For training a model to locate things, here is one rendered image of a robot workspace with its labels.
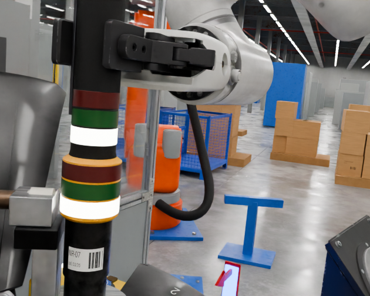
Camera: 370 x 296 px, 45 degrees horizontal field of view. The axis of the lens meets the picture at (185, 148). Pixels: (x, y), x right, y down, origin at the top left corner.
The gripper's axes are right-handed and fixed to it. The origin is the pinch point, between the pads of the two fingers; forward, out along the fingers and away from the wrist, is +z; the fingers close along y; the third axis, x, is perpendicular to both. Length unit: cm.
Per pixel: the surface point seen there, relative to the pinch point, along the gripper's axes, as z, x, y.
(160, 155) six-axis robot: -333, -70, 181
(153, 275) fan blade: -23.3, -27.7, 6.7
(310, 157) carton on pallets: -899, -126, 145
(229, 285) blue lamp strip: -34.5, -31.3, -0.4
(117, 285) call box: -39, -40, 23
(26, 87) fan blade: -7.1, -3.9, 14.3
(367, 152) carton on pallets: -753, -84, 29
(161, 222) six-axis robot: -333, -133, 173
